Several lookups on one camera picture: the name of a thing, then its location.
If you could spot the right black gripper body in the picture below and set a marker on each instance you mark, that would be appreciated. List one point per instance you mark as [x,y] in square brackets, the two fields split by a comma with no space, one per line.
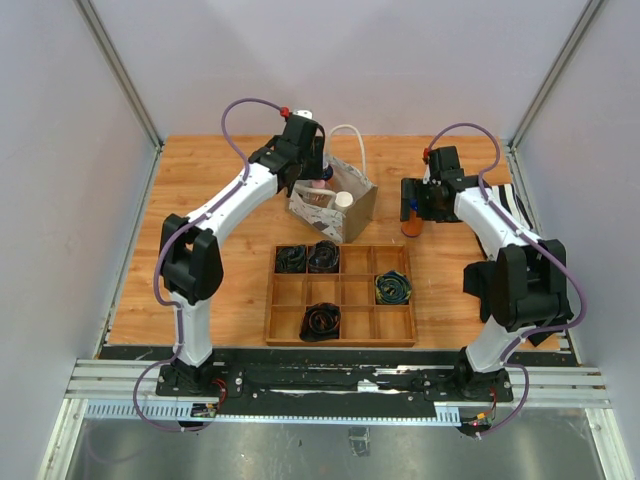
[429,210]

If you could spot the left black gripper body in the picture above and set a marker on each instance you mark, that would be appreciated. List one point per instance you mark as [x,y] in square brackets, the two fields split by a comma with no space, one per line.
[313,162]

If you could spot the blue pump bottle orange base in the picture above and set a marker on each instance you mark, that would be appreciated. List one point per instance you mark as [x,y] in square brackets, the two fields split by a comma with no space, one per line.
[413,226]

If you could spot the black white striped cloth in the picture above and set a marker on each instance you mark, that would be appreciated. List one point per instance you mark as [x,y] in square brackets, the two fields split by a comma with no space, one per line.
[504,196]

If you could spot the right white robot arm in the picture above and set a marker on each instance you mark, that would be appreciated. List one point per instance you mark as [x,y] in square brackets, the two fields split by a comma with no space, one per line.
[479,366]

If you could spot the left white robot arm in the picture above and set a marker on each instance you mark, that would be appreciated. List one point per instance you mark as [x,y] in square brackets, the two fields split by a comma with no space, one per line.
[189,270]

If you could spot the clear bottle pink cap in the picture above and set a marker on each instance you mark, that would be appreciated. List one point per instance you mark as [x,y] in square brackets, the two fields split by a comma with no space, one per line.
[322,195]

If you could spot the white round cap bottle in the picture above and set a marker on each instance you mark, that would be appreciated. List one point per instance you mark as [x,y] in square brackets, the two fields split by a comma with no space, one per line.
[343,201]

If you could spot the rolled blue yellow belt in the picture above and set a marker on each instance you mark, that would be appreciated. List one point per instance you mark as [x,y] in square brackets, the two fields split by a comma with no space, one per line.
[392,288]

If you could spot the rolled dark belt top left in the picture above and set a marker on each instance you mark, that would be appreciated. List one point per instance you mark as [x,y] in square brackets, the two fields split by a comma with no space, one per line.
[291,259]

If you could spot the rolled dark belt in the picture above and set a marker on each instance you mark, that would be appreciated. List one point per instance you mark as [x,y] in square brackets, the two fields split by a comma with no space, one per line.
[291,259]
[323,258]

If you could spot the wooden compartment tray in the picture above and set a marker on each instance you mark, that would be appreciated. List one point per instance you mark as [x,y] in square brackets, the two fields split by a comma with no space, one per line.
[364,323]

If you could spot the rolled black orange belt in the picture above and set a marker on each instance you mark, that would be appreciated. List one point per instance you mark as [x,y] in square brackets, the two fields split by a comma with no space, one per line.
[321,322]

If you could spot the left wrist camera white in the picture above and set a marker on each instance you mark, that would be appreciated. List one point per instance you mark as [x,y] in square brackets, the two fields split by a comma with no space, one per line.
[305,113]

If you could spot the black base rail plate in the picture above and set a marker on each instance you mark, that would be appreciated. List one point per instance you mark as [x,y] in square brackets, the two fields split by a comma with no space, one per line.
[328,382]

